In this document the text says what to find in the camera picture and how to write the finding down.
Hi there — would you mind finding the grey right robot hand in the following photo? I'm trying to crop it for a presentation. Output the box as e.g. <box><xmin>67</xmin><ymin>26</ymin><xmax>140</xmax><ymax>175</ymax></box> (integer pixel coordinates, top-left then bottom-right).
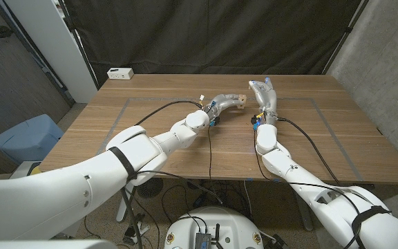
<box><xmin>249</xmin><ymin>77</ymin><xmax>278</xmax><ymax>126</ymax></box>

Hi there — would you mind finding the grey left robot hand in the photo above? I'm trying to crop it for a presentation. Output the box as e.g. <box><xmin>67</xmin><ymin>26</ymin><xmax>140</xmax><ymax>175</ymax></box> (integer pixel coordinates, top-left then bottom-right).
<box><xmin>205</xmin><ymin>93</ymin><xmax>245</xmax><ymax>120</ymax></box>

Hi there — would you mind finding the black backdrop stand pole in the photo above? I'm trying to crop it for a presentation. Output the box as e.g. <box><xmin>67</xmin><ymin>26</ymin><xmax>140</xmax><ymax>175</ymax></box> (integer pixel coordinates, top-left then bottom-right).
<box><xmin>323</xmin><ymin>0</ymin><xmax>371</xmax><ymax>75</ymax></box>
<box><xmin>57</xmin><ymin>0</ymin><xmax>100</xmax><ymax>90</ymax></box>

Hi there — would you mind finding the white power strip box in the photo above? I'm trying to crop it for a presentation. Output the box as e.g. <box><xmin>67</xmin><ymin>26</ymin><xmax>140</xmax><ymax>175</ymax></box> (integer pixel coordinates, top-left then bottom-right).
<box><xmin>106</xmin><ymin>67</ymin><xmax>135</xmax><ymax>80</ymax></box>

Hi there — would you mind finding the round black floor fan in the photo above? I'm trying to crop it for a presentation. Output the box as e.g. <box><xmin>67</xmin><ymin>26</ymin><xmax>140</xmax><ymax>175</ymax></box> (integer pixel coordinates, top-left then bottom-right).
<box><xmin>140</xmin><ymin>177</ymin><xmax>164</xmax><ymax>199</ymax></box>

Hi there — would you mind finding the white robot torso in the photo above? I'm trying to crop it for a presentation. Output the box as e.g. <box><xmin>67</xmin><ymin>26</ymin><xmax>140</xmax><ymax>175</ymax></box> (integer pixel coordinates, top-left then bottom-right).
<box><xmin>164</xmin><ymin>206</ymin><xmax>265</xmax><ymax>249</ymax></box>

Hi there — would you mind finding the grey table leg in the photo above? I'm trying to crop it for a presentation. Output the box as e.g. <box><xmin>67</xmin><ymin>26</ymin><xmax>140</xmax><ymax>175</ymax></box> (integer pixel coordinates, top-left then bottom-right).
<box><xmin>295</xmin><ymin>199</ymin><xmax>314</xmax><ymax>232</ymax></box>

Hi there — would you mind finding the grey electronics box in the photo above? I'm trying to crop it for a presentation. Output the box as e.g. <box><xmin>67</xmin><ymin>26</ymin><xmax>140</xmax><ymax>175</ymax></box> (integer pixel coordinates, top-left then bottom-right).
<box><xmin>194</xmin><ymin>232</ymin><xmax>212</xmax><ymax>249</ymax></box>

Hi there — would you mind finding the small black device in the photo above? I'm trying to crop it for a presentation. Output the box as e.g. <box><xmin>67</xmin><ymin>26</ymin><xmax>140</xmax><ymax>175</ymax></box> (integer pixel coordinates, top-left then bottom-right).
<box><xmin>271</xmin><ymin>234</ymin><xmax>290</xmax><ymax>249</ymax></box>

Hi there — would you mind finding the black white floor gadget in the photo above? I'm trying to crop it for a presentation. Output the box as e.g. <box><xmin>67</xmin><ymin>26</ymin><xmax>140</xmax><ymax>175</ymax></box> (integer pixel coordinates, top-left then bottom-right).
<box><xmin>122</xmin><ymin>213</ymin><xmax>151</xmax><ymax>246</ymax></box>

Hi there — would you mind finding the white table leg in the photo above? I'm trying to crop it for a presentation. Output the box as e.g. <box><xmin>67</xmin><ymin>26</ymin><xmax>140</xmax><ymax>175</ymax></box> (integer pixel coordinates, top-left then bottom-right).
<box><xmin>115</xmin><ymin>193</ymin><xmax>131</xmax><ymax>223</ymax></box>

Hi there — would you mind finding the white pillar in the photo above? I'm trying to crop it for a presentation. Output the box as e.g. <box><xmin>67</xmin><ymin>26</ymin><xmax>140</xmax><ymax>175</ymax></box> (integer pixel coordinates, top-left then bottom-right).
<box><xmin>3</xmin><ymin>0</ymin><xmax>98</xmax><ymax>104</ymax></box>

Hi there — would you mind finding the yellow black object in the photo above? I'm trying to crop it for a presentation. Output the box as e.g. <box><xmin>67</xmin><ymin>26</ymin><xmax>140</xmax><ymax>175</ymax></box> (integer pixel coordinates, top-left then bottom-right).
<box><xmin>28</xmin><ymin>162</ymin><xmax>44</xmax><ymax>176</ymax></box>

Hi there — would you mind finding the blue plastic bin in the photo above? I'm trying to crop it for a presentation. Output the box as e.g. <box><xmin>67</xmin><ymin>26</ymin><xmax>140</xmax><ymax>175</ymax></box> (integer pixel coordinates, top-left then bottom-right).
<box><xmin>0</xmin><ymin>113</ymin><xmax>64</xmax><ymax>165</ymax></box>

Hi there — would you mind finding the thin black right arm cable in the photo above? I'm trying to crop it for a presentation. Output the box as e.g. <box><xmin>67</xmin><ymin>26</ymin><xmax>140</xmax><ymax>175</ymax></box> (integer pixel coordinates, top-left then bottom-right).
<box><xmin>252</xmin><ymin>128</ymin><xmax>362</xmax><ymax>249</ymax></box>

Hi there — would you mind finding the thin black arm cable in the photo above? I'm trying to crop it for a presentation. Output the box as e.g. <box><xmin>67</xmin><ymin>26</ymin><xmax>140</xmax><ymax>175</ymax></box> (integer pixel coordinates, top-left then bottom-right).
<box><xmin>135</xmin><ymin>124</ymin><xmax>224</xmax><ymax>205</ymax></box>
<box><xmin>252</xmin><ymin>128</ymin><xmax>362</xmax><ymax>249</ymax></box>

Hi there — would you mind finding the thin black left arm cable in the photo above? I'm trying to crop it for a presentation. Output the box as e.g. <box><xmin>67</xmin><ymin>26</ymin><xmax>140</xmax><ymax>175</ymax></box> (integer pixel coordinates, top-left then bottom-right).
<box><xmin>135</xmin><ymin>124</ymin><xmax>224</xmax><ymax>205</ymax></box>

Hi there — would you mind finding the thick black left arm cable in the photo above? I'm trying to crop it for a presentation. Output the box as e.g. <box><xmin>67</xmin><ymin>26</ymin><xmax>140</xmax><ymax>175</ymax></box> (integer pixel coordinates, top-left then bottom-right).
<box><xmin>120</xmin><ymin>100</ymin><xmax>204</xmax><ymax>249</ymax></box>

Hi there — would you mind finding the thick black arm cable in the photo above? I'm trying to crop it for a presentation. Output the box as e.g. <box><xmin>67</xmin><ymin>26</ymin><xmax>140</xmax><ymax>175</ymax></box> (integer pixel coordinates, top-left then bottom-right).
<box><xmin>276</xmin><ymin>117</ymin><xmax>341</xmax><ymax>187</ymax></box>
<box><xmin>120</xmin><ymin>100</ymin><xmax>204</xmax><ymax>249</ymax></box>

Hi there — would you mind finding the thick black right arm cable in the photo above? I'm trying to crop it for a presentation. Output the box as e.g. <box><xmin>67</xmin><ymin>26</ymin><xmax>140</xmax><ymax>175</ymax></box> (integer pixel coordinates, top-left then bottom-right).
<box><xmin>276</xmin><ymin>117</ymin><xmax>341</xmax><ymax>187</ymax></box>

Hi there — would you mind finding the tangle of black floor cables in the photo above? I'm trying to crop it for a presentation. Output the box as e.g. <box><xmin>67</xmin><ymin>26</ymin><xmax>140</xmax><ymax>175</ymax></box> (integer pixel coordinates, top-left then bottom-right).
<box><xmin>160</xmin><ymin>178</ymin><xmax>252</xmax><ymax>222</ymax></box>

